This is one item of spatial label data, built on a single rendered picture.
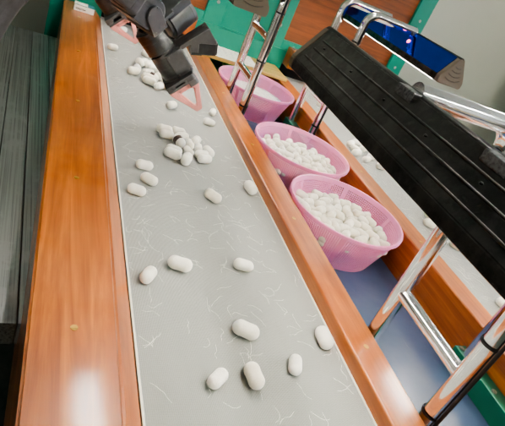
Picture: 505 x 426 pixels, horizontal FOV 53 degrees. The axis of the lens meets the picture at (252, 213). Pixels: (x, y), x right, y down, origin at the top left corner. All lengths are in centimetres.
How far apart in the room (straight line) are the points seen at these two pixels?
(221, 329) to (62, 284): 21
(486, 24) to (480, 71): 32
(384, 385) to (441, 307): 38
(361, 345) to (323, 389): 10
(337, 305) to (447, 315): 32
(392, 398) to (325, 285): 21
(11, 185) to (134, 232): 27
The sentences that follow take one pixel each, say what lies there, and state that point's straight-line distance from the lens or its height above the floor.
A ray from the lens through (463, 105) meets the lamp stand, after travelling 61.
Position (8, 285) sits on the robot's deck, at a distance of 77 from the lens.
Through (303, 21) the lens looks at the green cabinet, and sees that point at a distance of 203.
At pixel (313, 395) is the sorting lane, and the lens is 68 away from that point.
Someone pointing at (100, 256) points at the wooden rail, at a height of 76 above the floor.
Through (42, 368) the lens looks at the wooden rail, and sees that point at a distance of 55.
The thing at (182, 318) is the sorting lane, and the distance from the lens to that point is 68.
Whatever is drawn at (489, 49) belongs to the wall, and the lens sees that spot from 379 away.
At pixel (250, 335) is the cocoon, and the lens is 68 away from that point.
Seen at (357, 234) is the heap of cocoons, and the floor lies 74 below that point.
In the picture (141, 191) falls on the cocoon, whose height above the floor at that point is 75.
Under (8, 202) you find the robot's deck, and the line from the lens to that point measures 92.
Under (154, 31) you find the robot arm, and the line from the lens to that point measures 102.
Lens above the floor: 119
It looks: 28 degrees down
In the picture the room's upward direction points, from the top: 25 degrees clockwise
